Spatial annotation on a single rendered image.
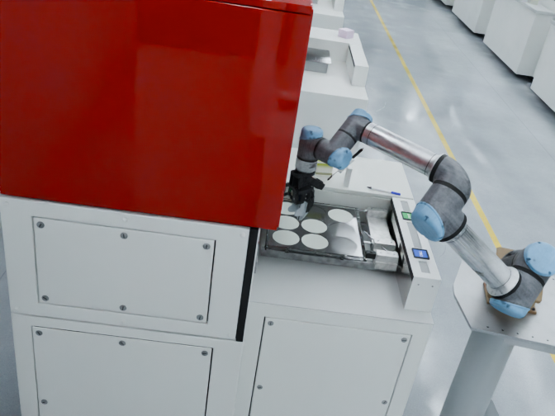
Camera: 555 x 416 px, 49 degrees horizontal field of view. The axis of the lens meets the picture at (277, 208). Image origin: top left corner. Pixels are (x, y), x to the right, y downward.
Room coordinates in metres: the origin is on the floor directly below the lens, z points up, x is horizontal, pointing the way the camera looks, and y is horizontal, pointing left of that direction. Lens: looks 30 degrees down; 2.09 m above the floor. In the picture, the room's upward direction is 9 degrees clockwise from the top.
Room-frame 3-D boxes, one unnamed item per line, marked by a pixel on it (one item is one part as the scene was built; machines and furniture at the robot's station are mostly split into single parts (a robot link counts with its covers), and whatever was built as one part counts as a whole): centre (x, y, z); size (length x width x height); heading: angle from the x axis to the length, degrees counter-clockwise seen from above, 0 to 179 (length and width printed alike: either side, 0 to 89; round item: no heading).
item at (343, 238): (2.01, -0.15, 0.90); 0.34 x 0.34 x 0.01; 3
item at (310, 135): (1.92, -0.08, 1.27); 0.09 x 0.08 x 0.11; 52
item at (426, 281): (1.96, -0.52, 0.89); 0.55 x 0.09 x 0.14; 3
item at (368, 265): (1.89, -0.21, 0.84); 0.50 x 0.02 x 0.03; 93
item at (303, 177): (1.92, -0.07, 1.11); 0.09 x 0.08 x 0.12; 134
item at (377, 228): (2.04, -0.41, 0.87); 0.36 x 0.08 x 0.03; 3
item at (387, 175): (2.40, -0.23, 0.89); 0.62 x 0.35 x 0.14; 93
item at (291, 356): (2.10, -0.25, 0.41); 0.97 x 0.64 x 0.82; 3
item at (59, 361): (1.79, 0.41, 0.41); 0.82 x 0.71 x 0.82; 3
